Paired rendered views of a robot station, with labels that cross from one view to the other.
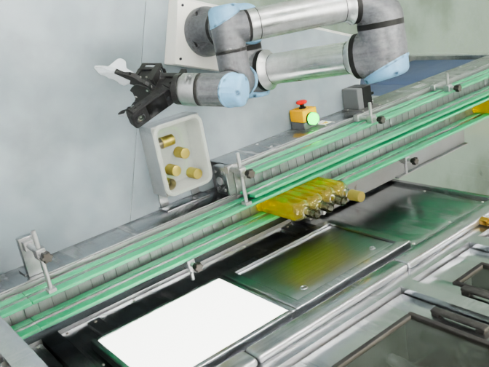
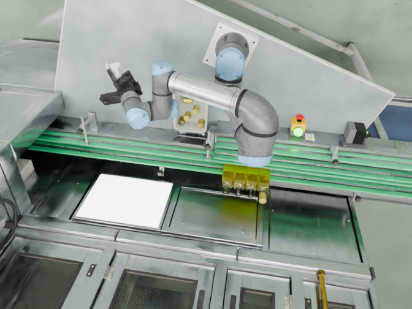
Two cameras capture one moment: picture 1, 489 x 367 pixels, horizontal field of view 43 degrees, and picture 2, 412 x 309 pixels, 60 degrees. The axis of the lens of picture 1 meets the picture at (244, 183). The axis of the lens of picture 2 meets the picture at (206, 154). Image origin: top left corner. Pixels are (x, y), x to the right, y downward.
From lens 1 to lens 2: 127 cm
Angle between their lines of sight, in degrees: 41
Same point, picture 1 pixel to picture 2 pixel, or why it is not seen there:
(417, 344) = (169, 298)
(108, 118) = not seen: hidden behind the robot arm
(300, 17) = (197, 96)
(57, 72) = (135, 39)
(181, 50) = (209, 55)
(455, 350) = not seen: outside the picture
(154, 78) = (122, 84)
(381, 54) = (241, 148)
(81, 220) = not seen: hidden behind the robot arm
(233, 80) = (131, 114)
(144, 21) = (198, 27)
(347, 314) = (174, 254)
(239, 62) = (157, 102)
